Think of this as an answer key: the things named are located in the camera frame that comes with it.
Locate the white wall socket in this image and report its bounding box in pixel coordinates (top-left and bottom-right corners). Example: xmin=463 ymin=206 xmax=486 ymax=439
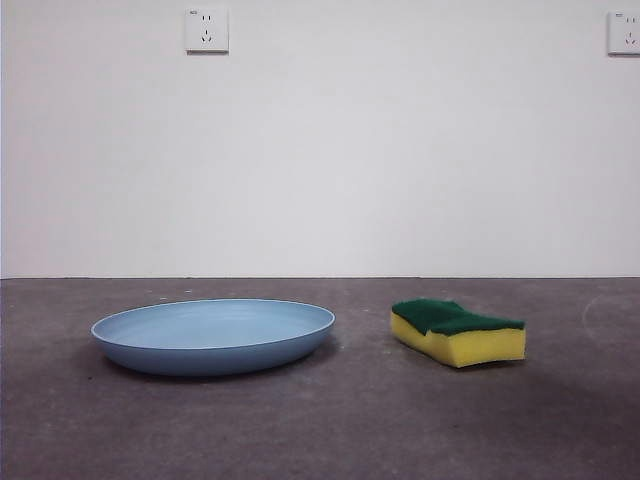
xmin=607 ymin=10 xmax=640 ymax=56
xmin=183 ymin=6 xmax=230 ymax=55

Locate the yellow sponge with green pad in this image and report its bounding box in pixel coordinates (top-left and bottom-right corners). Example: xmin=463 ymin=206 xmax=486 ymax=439
xmin=390 ymin=298 xmax=527 ymax=370

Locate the blue round plate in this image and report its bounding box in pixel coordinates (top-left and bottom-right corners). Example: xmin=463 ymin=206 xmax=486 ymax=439
xmin=90 ymin=298 xmax=336 ymax=377

